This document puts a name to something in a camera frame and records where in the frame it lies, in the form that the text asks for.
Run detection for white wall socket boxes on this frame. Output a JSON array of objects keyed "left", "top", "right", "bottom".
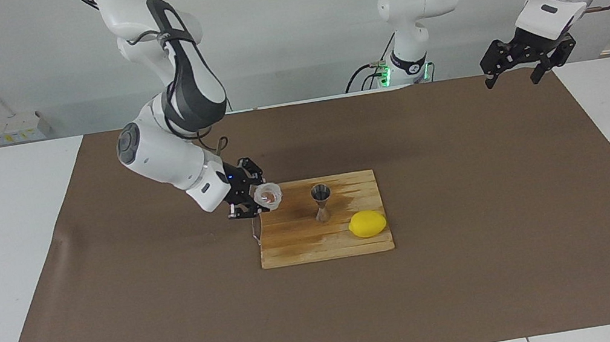
[{"left": 0, "top": 109, "right": 54, "bottom": 146}]

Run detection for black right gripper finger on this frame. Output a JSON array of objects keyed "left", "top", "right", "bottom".
[
  {"left": 227, "top": 199, "right": 264, "bottom": 221},
  {"left": 236, "top": 155, "right": 267, "bottom": 189}
]

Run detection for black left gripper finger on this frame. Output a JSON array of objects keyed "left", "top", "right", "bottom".
[
  {"left": 525, "top": 34, "right": 582, "bottom": 85},
  {"left": 476, "top": 37, "right": 524, "bottom": 90}
]

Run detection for black base cable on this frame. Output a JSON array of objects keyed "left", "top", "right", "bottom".
[{"left": 342, "top": 59, "right": 392, "bottom": 94}]

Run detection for wooden cutting board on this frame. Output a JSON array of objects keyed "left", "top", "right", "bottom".
[{"left": 245, "top": 167, "right": 397, "bottom": 272}]

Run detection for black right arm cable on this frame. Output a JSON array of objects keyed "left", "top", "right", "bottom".
[{"left": 194, "top": 124, "right": 231, "bottom": 159}]

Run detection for yellow lemon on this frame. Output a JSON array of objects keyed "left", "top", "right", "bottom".
[{"left": 347, "top": 207, "right": 390, "bottom": 241}]

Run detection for brown paper table mat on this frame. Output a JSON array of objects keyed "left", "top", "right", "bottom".
[{"left": 0, "top": 53, "right": 610, "bottom": 342}]

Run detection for steel double jigger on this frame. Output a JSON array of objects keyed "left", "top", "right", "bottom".
[{"left": 310, "top": 182, "right": 337, "bottom": 225}]

